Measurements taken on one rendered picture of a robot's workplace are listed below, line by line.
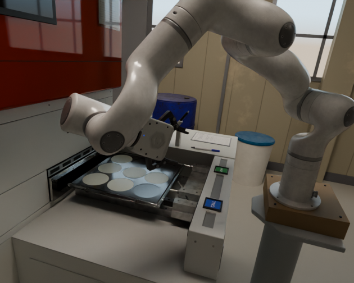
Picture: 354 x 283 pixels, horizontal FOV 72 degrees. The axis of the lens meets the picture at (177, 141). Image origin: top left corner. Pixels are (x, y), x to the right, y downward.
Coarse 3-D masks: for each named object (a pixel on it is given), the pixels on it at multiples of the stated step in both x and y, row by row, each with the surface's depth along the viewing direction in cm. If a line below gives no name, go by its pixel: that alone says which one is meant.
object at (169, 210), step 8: (80, 192) 98; (104, 200) 96; (112, 200) 95; (120, 200) 94; (136, 208) 93; (144, 208) 92; (152, 208) 91; (160, 208) 90; (168, 208) 90; (168, 216) 90
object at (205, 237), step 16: (224, 160) 111; (208, 176) 93; (224, 176) 95; (208, 192) 82; (224, 192) 83; (224, 208) 74; (192, 224) 66; (208, 224) 67; (224, 224) 67; (192, 240) 64; (208, 240) 63; (192, 256) 66; (208, 256) 64; (192, 272) 68; (208, 272) 66
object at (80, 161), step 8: (96, 152) 111; (80, 160) 101; (88, 160) 106; (64, 168) 93; (72, 168) 97; (88, 168) 110; (56, 176) 88; (64, 176) 92; (48, 184) 87; (56, 184) 89; (56, 192) 90; (64, 192) 94
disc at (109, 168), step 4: (104, 164) 109; (108, 164) 110; (112, 164) 110; (116, 164) 110; (100, 168) 105; (104, 168) 105; (108, 168) 106; (112, 168) 106; (116, 168) 106; (120, 168) 106; (104, 172) 102; (108, 172) 102; (112, 172) 102
